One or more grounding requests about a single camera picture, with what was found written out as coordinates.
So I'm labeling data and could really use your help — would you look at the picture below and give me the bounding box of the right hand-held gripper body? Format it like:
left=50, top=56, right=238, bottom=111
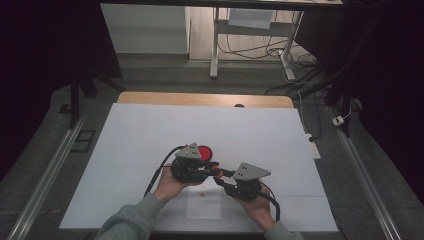
left=223, top=161, right=272, bottom=202

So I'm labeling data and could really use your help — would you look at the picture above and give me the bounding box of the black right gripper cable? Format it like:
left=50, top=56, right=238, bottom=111
left=259, top=189, right=282, bottom=223

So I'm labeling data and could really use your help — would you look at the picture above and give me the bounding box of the black plug with cable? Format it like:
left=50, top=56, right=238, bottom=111
left=309, top=93, right=323, bottom=142

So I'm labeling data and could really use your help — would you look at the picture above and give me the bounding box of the thick black floor cable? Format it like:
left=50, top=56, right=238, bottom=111
left=264, top=64, right=323, bottom=96

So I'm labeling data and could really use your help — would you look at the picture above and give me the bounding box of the person's left hand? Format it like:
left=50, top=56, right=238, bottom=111
left=152, top=163, right=201, bottom=205

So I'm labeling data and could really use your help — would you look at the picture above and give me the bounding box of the white desk frame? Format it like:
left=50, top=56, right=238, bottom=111
left=209, top=6, right=305, bottom=82

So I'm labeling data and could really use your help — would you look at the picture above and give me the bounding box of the person's right hand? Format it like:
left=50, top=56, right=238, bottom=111
left=234, top=189, right=276, bottom=233

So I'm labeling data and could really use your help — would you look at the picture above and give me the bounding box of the white power strip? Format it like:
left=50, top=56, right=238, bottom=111
left=305, top=133, right=322, bottom=160

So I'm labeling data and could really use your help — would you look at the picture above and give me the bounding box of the dark curtain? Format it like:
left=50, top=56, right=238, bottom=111
left=294, top=0, right=424, bottom=204
left=0, top=0, right=124, bottom=183

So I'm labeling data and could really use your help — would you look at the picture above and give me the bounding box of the aluminium floor rail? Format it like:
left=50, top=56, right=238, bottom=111
left=6, top=114, right=88, bottom=240
left=328, top=106, right=403, bottom=240

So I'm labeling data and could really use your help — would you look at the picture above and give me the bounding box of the thin black floor cable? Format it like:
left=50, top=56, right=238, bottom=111
left=217, top=33, right=318, bottom=68

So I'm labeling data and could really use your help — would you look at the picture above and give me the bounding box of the dark desk top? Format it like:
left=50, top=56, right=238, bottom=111
left=99, top=0, right=344, bottom=11

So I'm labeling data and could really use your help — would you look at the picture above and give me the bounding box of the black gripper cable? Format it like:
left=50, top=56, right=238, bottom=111
left=143, top=144, right=188, bottom=198
left=259, top=189, right=282, bottom=223

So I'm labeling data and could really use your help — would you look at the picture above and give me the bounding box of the large white table cover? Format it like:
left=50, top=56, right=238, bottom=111
left=59, top=102, right=339, bottom=233

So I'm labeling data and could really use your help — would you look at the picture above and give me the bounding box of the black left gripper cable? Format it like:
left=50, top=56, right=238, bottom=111
left=143, top=144, right=188, bottom=198

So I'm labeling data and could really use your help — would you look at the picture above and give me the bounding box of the black stand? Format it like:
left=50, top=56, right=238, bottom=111
left=293, top=9, right=388, bottom=138
left=68, top=66, right=127, bottom=130

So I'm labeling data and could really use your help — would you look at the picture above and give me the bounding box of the white paper sheet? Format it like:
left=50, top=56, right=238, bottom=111
left=185, top=181, right=223, bottom=221

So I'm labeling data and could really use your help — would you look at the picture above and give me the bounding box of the black round red ink pad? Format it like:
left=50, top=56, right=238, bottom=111
left=197, top=144, right=214, bottom=163

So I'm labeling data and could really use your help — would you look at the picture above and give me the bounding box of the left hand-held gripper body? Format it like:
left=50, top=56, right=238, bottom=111
left=170, top=142, right=210, bottom=184

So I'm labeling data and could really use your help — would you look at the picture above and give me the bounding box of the grey hanging sheet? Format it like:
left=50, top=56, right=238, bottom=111
left=228, top=8, right=274, bottom=30

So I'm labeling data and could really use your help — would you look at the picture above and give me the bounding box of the white cabinet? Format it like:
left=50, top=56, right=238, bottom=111
left=100, top=3, right=191, bottom=55

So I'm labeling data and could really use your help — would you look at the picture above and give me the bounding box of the white adapter with cable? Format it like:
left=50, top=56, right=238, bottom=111
left=332, top=105, right=353, bottom=127

